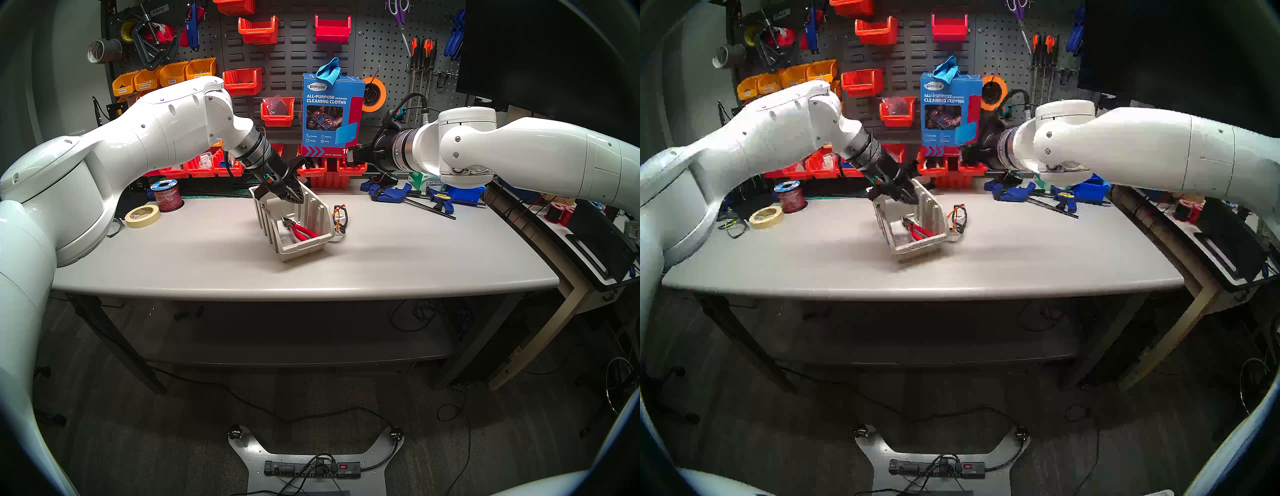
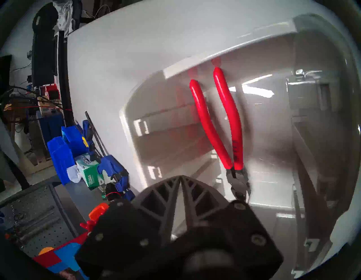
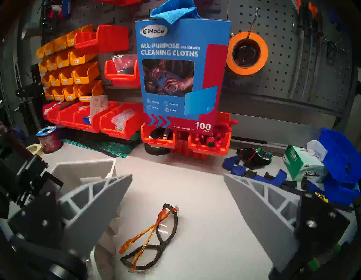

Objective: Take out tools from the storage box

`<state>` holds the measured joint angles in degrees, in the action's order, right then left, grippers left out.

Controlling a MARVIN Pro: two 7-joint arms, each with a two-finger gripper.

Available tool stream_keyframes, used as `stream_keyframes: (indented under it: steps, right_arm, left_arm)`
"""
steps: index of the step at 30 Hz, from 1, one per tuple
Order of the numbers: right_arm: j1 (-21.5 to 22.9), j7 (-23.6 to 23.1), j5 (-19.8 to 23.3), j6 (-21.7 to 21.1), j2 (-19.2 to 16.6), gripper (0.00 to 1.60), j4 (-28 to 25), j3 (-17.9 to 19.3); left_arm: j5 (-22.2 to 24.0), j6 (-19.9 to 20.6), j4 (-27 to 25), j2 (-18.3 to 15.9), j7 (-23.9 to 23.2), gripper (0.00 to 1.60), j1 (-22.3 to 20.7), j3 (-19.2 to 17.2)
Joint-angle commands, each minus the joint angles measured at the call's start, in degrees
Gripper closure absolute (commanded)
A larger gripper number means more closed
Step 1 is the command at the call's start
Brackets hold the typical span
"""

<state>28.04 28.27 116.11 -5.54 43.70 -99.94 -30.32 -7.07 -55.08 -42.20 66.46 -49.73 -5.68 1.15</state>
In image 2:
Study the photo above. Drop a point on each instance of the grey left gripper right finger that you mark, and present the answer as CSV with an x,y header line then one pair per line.
x,y
225,231

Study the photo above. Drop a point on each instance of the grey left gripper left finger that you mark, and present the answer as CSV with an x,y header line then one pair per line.
x,y
146,225

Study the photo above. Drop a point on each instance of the beige plastic storage bin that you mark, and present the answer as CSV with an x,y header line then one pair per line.
x,y
282,127

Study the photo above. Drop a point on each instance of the green white Kimtech wipes box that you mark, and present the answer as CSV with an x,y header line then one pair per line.
x,y
90,172

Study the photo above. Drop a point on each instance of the blue cleaning cloths box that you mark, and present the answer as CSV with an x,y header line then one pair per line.
x,y
62,259

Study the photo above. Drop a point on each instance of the brown cardboard box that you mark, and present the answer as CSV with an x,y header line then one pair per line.
x,y
48,105

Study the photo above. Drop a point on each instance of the black circuit board device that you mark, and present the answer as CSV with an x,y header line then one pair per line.
x,y
111,190

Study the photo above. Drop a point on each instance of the red plastic parts bin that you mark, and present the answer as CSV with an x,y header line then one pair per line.
x,y
97,213

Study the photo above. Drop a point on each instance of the plain blue bar clamp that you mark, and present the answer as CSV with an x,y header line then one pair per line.
x,y
115,169

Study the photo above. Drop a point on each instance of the blue plastic bin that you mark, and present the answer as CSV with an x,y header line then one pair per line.
x,y
73,138
62,161

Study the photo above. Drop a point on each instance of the grey perforated pegboard panel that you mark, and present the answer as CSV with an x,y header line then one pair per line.
x,y
39,203

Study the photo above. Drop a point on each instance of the blue bar clamp yellow label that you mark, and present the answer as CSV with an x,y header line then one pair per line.
x,y
87,132

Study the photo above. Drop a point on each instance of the dark blue equipment case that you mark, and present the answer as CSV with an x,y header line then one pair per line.
x,y
49,127

